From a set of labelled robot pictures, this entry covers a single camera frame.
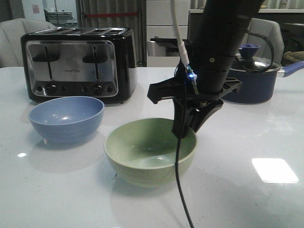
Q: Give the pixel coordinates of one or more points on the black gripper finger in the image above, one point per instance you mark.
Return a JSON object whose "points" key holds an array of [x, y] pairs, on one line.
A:
{"points": [[184, 117], [200, 115]]}

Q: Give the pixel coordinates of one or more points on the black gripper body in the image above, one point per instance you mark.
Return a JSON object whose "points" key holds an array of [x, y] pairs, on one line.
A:
{"points": [[209, 90]]}

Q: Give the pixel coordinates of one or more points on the green bowl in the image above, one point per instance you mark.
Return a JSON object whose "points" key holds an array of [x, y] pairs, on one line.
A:
{"points": [[143, 152]]}

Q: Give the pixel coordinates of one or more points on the blue bowl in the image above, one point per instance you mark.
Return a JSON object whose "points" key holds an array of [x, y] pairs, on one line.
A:
{"points": [[67, 119]]}

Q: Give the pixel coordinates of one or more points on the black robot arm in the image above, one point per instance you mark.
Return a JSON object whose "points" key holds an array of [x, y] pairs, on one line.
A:
{"points": [[209, 66]]}

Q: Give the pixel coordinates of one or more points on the small circuit board blue LED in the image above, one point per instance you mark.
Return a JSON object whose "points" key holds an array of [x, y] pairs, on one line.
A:
{"points": [[191, 76]]}

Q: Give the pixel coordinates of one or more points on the white cabinet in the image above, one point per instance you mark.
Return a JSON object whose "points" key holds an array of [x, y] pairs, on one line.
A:
{"points": [[158, 24]]}

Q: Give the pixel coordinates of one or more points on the dark blue saucepan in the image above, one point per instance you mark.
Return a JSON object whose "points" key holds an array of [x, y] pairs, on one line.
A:
{"points": [[258, 87]]}

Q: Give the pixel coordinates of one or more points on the glass pot lid blue knob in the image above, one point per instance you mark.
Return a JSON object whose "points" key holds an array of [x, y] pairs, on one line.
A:
{"points": [[247, 61]]}

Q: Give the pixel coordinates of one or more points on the black chrome four-slot toaster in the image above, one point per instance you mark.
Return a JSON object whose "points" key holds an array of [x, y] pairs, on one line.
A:
{"points": [[95, 62]]}

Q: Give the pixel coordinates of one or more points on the olive cushion at right edge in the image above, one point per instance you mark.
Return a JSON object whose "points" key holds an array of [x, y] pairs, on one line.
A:
{"points": [[292, 57]]}

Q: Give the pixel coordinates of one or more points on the dark counter with white top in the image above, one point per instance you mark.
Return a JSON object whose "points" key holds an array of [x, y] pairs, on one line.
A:
{"points": [[273, 14]]}

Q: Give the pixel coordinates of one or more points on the grey chair left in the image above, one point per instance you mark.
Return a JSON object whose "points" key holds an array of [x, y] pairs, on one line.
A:
{"points": [[11, 32]]}

